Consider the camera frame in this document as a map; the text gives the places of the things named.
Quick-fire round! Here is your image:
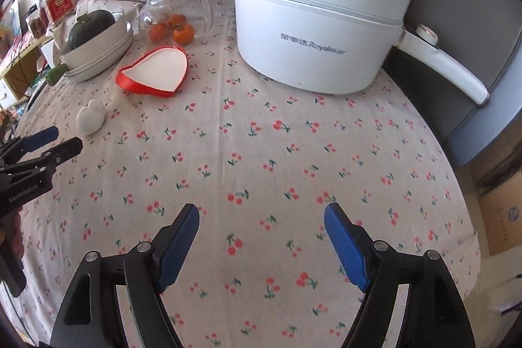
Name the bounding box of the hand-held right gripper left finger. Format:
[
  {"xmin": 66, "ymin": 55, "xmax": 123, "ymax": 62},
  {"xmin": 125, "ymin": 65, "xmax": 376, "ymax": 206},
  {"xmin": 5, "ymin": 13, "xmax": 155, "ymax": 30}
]
[{"xmin": 50, "ymin": 203, "xmax": 200, "ymax": 348}]

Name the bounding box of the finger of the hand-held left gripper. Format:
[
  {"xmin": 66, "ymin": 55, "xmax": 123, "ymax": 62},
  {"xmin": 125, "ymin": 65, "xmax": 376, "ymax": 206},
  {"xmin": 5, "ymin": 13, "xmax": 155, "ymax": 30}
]
[
  {"xmin": 0, "ymin": 137, "xmax": 84, "ymax": 176},
  {"xmin": 0, "ymin": 126, "xmax": 60, "ymax": 166}
]

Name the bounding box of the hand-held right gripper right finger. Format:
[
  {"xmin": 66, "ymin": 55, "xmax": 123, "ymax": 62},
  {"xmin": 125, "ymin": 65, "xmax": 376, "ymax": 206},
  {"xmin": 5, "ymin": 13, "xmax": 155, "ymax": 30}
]
[{"xmin": 324, "ymin": 203, "xmax": 477, "ymax": 348}]

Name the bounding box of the person's left hand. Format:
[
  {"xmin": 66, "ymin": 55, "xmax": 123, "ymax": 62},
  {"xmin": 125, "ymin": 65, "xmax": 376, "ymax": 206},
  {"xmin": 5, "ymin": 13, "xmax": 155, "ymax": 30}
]
[{"xmin": 0, "ymin": 209, "xmax": 26, "ymax": 258}]

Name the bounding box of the small white figurine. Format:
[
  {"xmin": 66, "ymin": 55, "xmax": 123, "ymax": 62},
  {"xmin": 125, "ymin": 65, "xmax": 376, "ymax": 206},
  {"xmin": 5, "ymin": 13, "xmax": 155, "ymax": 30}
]
[{"xmin": 77, "ymin": 99, "xmax": 106, "ymax": 136}]

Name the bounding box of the small green vegetable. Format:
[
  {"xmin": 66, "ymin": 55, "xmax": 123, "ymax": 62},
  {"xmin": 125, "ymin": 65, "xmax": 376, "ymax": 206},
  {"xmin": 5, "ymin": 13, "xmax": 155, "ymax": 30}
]
[{"xmin": 45, "ymin": 63, "xmax": 70, "ymax": 86}]

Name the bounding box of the wooden shelf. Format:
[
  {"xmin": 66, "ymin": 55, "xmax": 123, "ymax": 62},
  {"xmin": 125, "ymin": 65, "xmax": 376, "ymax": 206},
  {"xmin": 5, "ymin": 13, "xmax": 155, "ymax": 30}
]
[{"xmin": 0, "ymin": 37, "xmax": 54, "ymax": 105}]

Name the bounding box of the white plate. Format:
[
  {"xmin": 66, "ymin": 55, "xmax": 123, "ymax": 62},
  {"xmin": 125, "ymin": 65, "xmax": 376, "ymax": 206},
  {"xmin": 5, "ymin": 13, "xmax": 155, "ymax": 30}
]
[{"xmin": 63, "ymin": 31, "xmax": 133, "ymax": 82}]

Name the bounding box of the white bowl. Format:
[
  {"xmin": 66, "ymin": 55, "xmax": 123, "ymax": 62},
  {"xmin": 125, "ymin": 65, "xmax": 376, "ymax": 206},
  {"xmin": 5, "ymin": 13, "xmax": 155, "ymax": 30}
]
[{"xmin": 60, "ymin": 11, "xmax": 130, "ymax": 69}]

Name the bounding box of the cherry print tablecloth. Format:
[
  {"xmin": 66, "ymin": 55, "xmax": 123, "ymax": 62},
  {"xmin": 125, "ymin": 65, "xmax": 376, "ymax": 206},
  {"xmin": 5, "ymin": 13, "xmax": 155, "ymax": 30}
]
[{"xmin": 0, "ymin": 0, "xmax": 483, "ymax": 348}]

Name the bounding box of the glass jar with brown contents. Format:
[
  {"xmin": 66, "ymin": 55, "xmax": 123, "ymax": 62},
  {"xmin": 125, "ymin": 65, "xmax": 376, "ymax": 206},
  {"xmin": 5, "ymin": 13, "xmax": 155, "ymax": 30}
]
[{"xmin": 25, "ymin": 5, "xmax": 48, "ymax": 37}]

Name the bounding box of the dark green pumpkin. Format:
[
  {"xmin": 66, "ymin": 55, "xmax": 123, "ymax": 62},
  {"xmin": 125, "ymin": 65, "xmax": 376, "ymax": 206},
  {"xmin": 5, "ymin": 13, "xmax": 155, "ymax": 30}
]
[{"xmin": 67, "ymin": 9, "xmax": 117, "ymax": 52}]

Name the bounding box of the red heart-shaped white dish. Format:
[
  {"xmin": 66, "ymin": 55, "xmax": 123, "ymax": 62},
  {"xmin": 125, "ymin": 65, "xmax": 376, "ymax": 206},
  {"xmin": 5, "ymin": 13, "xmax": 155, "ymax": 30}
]
[{"xmin": 115, "ymin": 45, "xmax": 189, "ymax": 99}]

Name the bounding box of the red label glass jar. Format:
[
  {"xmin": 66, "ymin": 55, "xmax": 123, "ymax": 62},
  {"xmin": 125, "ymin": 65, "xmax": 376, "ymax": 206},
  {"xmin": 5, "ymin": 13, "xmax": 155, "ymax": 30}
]
[{"xmin": 41, "ymin": 0, "xmax": 76, "ymax": 23}]

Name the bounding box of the cardboard box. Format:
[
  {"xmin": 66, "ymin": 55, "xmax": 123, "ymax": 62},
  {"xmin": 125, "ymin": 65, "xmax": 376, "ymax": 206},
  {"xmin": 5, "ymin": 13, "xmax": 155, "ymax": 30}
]
[{"xmin": 476, "ymin": 172, "xmax": 522, "ymax": 257}]

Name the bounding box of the glass jar with wooden lid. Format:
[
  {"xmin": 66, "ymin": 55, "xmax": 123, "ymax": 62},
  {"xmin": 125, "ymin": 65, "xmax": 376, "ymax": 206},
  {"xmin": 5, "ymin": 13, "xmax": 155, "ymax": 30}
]
[{"xmin": 138, "ymin": 0, "xmax": 213, "ymax": 47}]

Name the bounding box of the white electric cooking pot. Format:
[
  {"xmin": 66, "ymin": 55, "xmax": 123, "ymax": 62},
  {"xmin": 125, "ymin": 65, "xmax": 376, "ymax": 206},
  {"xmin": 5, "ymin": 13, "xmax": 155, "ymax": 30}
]
[{"xmin": 227, "ymin": 0, "xmax": 490, "ymax": 106}]

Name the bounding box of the grey refrigerator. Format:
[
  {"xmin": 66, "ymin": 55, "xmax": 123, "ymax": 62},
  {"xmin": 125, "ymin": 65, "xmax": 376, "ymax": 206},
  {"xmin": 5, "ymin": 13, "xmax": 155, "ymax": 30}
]
[{"xmin": 379, "ymin": 0, "xmax": 522, "ymax": 170}]

